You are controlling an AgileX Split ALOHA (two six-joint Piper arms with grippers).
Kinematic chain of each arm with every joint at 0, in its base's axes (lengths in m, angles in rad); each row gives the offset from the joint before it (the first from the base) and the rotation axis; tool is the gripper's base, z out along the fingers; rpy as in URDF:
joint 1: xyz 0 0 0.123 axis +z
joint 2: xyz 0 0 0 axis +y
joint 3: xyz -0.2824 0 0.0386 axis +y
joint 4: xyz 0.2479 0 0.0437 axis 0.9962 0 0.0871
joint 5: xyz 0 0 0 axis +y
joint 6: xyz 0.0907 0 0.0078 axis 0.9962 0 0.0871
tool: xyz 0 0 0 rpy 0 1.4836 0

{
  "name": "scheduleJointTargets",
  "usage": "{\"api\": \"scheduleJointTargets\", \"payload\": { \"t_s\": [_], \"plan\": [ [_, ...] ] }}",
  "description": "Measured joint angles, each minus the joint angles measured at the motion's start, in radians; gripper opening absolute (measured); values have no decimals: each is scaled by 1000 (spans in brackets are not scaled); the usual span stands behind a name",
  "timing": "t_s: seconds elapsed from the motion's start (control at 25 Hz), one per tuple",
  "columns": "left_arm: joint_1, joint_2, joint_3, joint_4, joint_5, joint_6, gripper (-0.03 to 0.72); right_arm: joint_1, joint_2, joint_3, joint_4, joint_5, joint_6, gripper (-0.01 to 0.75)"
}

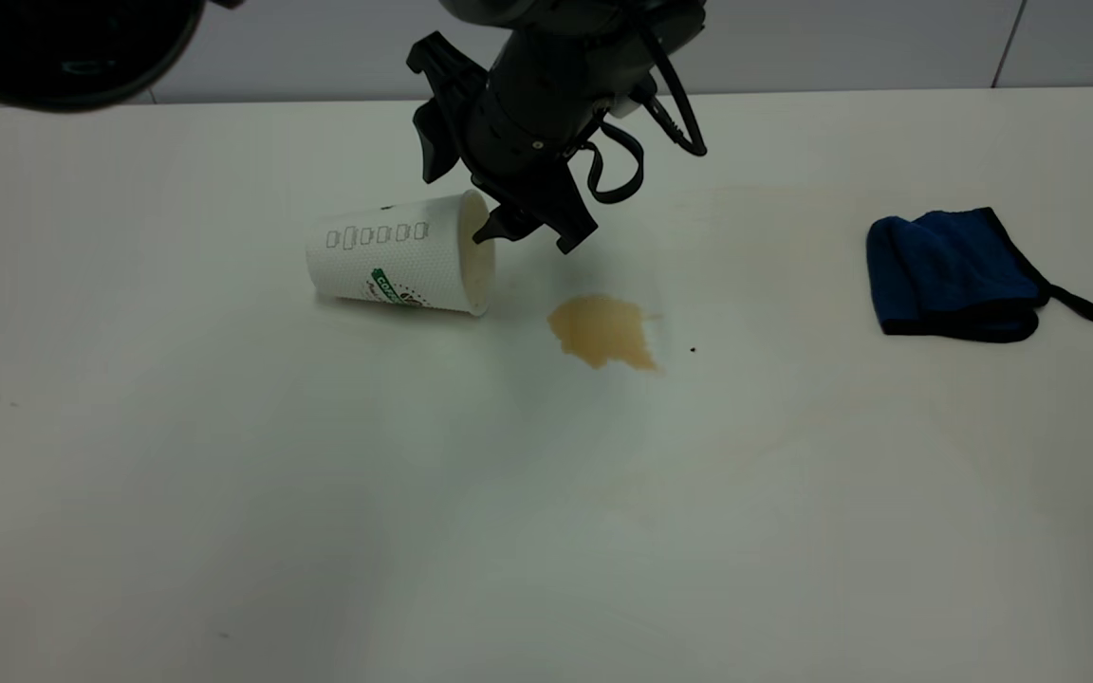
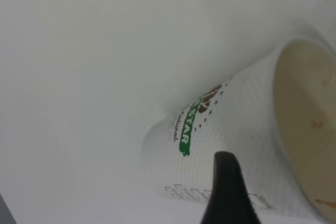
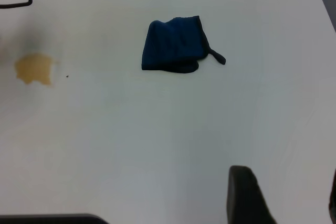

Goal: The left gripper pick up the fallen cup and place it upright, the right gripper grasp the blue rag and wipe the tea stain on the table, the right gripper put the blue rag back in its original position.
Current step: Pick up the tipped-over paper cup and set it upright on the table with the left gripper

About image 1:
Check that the blue cloth with black trim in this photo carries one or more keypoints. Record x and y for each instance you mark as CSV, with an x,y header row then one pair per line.
x,y
954,275

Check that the brown coffee spill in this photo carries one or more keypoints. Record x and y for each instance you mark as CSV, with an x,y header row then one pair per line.
x,y
602,330

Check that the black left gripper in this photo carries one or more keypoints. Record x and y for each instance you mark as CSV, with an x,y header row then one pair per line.
x,y
537,104

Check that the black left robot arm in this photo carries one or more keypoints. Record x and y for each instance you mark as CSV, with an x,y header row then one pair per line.
x,y
53,47

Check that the white paper coffee cup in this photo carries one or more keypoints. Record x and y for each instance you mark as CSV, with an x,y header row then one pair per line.
x,y
376,270

